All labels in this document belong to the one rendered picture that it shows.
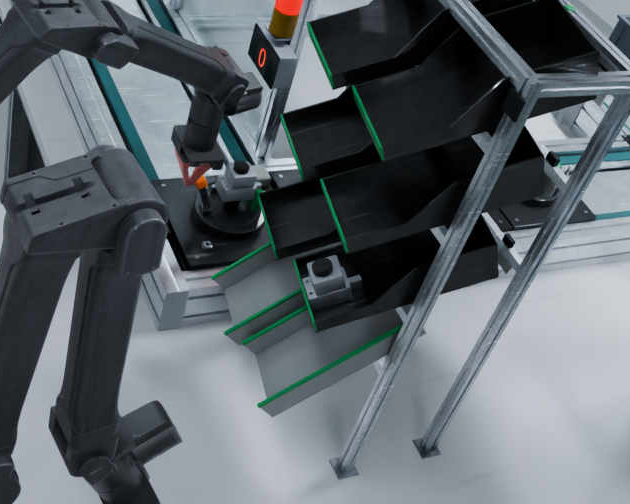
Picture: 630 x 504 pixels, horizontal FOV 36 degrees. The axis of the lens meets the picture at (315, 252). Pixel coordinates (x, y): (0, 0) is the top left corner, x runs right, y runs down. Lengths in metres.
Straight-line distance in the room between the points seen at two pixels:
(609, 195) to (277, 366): 1.17
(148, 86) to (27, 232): 1.44
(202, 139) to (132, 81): 0.61
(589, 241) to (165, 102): 1.00
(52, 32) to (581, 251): 1.41
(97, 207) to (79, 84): 1.31
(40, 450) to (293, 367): 0.42
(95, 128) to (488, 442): 0.99
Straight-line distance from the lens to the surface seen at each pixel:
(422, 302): 1.38
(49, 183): 0.89
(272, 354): 1.61
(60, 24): 1.24
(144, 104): 2.22
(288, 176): 2.03
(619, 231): 2.31
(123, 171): 0.90
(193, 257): 1.78
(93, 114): 2.09
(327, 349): 1.55
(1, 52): 1.27
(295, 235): 1.52
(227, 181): 1.83
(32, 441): 1.63
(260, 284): 1.67
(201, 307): 1.79
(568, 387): 2.03
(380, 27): 1.40
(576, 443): 1.94
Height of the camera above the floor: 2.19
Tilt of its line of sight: 41 degrees down
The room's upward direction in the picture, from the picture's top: 20 degrees clockwise
